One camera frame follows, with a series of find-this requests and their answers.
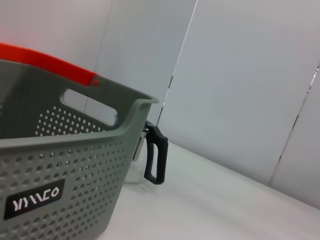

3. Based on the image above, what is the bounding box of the grey perforated storage basket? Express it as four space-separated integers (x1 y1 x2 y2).
0 59 160 240

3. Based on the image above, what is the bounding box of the glass pitcher black handle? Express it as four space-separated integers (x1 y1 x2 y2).
124 120 169 187

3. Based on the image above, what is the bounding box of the orange basket handle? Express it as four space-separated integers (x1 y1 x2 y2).
0 41 103 88

